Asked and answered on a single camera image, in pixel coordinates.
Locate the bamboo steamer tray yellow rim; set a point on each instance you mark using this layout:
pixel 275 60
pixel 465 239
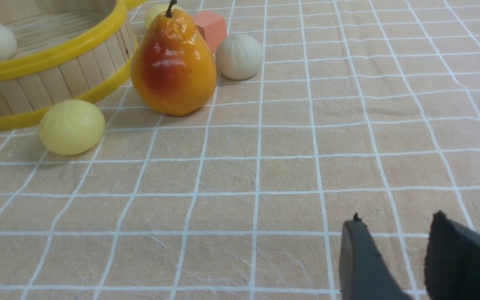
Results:
pixel 67 49

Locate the orange toy pear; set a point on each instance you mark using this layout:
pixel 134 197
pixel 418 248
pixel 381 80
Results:
pixel 173 69

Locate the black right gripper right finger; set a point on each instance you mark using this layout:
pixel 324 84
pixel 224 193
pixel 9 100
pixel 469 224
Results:
pixel 452 261

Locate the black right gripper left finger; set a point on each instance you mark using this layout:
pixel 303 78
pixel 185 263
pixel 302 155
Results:
pixel 362 270

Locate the checked orange tablecloth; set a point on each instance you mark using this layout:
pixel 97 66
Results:
pixel 361 106

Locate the salmon cube block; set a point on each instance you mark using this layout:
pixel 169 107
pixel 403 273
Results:
pixel 212 26

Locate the yellow bun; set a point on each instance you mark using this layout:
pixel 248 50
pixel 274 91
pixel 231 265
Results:
pixel 71 127
pixel 154 12

